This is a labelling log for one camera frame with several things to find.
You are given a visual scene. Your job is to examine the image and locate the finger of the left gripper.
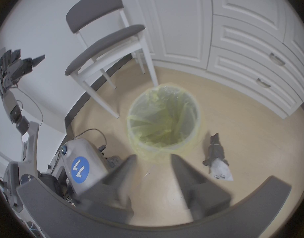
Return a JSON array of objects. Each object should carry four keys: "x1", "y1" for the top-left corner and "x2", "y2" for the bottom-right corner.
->
[{"x1": 31, "y1": 55, "x2": 46, "y2": 68}]

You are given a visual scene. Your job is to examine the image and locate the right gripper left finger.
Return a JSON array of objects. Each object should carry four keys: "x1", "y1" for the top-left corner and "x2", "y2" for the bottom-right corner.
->
[{"x1": 79, "y1": 155, "x2": 137, "y2": 224}]

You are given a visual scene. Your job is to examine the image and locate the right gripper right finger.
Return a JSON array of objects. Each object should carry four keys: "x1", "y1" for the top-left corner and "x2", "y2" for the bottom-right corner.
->
[{"x1": 171, "y1": 154, "x2": 233, "y2": 220}]

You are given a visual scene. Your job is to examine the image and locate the black plastic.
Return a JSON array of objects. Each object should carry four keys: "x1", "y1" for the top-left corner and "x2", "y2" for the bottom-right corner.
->
[{"x1": 202, "y1": 133, "x2": 229, "y2": 173}]

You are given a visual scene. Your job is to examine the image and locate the yellow plastic bag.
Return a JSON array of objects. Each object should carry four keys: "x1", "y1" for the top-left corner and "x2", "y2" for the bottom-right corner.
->
[{"x1": 126, "y1": 83, "x2": 205, "y2": 162}]

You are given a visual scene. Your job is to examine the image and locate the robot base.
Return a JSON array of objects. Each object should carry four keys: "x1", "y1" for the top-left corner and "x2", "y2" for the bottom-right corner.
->
[{"x1": 47, "y1": 138, "x2": 123, "y2": 205}]

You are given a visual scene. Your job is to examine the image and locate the white trash bin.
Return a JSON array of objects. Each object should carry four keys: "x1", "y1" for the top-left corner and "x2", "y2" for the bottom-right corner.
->
[{"x1": 128, "y1": 84, "x2": 201, "y2": 150}]

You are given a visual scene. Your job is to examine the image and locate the clear printed wrapper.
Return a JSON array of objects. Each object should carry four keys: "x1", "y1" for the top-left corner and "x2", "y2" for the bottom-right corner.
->
[{"x1": 209, "y1": 158, "x2": 234, "y2": 182}]

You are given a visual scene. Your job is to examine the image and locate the grey and white chair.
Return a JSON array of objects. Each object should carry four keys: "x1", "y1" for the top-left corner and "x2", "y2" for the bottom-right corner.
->
[{"x1": 65, "y1": 0, "x2": 159, "y2": 119}]

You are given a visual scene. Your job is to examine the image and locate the white wardrobe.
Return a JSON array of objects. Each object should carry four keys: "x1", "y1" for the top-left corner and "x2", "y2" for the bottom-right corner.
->
[{"x1": 128, "y1": 0, "x2": 304, "y2": 119}]

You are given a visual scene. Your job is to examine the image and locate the black cable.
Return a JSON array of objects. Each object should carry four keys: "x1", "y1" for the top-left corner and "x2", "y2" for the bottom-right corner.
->
[{"x1": 75, "y1": 129, "x2": 108, "y2": 154}]

